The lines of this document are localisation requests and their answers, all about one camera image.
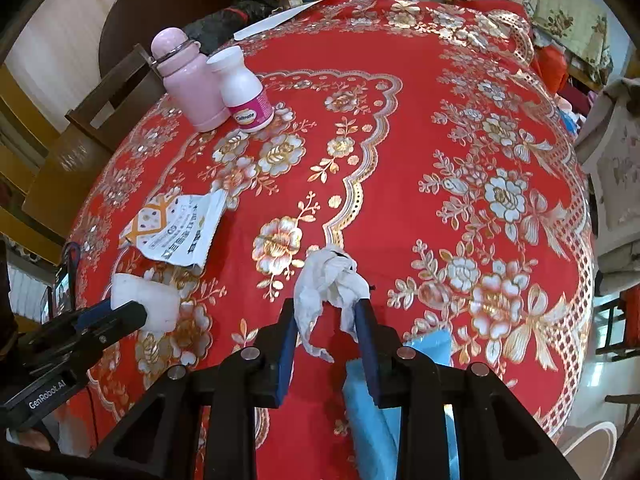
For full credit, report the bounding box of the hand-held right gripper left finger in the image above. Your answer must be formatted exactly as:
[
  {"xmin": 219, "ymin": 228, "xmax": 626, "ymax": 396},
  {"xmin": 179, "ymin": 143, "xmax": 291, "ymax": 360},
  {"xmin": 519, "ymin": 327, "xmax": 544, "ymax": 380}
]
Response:
[{"xmin": 75, "ymin": 299, "xmax": 301, "ymax": 480}]

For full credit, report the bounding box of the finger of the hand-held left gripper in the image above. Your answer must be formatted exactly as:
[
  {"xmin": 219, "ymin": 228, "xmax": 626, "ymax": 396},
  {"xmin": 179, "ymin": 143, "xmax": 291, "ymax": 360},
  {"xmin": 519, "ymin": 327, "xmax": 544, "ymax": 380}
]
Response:
[
  {"xmin": 75, "ymin": 299, "xmax": 114, "ymax": 331},
  {"xmin": 75, "ymin": 301, "xmax": 149, "ymax": 356}
]

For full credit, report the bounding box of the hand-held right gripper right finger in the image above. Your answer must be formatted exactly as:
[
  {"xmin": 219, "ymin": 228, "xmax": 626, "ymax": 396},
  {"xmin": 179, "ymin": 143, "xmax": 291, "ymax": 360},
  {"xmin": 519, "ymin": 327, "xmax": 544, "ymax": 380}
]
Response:
[{"xmin": 352, "ymin": 299, "xmax": 583, "ymax": 480}]

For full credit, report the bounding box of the white foam block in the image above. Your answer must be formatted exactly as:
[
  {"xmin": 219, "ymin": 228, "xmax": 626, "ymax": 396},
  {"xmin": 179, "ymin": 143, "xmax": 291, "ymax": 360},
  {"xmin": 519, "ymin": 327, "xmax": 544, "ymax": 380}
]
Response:
[{"xmin": 111, "ymin": 272, "xmax": 181, "ymax": 332}]

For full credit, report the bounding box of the white tissue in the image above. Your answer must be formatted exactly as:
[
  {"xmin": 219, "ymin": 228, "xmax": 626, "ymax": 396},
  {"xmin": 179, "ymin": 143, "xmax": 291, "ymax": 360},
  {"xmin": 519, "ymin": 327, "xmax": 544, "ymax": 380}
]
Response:
[{"xmin": 292, "ymin": 244, "xmax": 371, "ymax": 363}]

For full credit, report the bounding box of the black smartphone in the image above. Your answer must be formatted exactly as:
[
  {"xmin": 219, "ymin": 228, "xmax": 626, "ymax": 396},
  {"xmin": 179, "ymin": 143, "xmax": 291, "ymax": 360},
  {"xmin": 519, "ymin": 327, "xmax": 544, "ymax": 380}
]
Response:
[{"xmin": 47, "ymin": 242, "xmax": 81, "ymax": 321}]

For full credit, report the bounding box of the blue plastic bag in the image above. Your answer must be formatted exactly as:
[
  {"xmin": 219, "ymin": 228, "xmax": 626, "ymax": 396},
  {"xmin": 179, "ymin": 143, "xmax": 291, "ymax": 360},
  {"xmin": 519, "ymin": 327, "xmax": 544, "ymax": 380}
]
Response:
[{"xmin": 342, "ymin": 330, "xmax": 461, "ymax": 480}]

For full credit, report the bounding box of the white orange snack wrapper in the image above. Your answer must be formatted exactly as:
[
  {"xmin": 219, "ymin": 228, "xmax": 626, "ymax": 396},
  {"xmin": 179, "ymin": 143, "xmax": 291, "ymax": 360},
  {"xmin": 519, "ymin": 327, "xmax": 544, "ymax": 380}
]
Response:
[{"xmin": 118, "ymin": 190, "xmax": 228, "ymax": 268}]

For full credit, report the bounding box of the wooden chair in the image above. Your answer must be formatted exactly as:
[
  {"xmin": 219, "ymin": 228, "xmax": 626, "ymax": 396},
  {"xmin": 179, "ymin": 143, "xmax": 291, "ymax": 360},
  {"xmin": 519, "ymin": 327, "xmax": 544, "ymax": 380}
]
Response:
[{"xmin": 22, "ymin": 42, "xmax": 166, "ymax": 241}]

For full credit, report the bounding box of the red floral tablecloth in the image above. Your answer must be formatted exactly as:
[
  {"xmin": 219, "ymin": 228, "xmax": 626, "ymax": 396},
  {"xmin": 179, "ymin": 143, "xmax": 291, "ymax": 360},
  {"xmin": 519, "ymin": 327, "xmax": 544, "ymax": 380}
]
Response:
[{"xmin": 50, "ymin": 0, "xmax": 596, "ymax": 480}]

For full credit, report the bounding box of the white round bin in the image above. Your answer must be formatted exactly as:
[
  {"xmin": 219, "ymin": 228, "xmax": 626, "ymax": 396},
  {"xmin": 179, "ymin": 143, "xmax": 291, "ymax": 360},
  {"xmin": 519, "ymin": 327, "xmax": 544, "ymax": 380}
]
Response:
[{"xmin": 555, "ymin": 420, "xmax": 618, "ymax": 461}]

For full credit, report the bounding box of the pink thermos bottle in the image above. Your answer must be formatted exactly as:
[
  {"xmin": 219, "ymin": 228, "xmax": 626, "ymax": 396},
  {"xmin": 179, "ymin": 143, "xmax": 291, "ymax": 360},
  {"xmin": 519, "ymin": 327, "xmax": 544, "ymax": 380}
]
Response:
[{"xmin": 151, "ymin": 27, "xmax": 231, "ymax": 132}]

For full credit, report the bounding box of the white supplement bottle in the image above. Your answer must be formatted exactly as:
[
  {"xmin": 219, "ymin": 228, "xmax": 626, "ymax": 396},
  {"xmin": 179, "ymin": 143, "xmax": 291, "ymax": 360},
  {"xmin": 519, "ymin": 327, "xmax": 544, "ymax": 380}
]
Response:
[{"xmin": 206, "ymin": 46, "xmax": 275, "ymax": 133}]

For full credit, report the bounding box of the chair with grey jacket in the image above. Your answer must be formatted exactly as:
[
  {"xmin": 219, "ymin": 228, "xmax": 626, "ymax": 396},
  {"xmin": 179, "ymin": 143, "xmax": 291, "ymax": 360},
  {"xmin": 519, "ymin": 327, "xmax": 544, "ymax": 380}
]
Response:
[{"xmin": 580, "ymin": 77, "xmax": 640, "ymax": 296}]

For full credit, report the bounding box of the black bag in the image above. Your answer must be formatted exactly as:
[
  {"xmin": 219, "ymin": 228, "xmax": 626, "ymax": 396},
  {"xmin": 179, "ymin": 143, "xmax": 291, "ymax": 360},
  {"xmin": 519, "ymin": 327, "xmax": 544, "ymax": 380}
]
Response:
[{"xmin": 182, "ymin": 0, "xmax": 281, "ymax": 41}]

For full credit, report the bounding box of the white paper sheet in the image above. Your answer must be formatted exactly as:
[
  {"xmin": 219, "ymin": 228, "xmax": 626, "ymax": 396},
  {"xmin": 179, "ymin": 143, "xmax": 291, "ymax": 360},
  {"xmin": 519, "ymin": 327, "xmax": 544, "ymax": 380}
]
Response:
[{"xmin": 234, "ymin": 0, "xmax": 321, "ymax": 41}]

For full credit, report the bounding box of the red cloth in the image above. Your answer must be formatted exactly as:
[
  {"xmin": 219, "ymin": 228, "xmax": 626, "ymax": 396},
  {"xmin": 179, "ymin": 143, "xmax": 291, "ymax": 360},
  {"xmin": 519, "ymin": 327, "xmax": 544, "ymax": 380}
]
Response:
[{"xmin": 530, "ymin": 42, "xmax": 571, "ymax": 96}]

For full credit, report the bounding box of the floral cloth cover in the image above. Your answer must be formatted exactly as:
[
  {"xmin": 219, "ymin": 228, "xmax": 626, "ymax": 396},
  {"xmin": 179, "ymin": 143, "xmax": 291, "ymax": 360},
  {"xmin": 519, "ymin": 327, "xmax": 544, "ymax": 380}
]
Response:
[{"xmin": 522, "ymin": 0, "xmax": 613, "ymax": 86}]

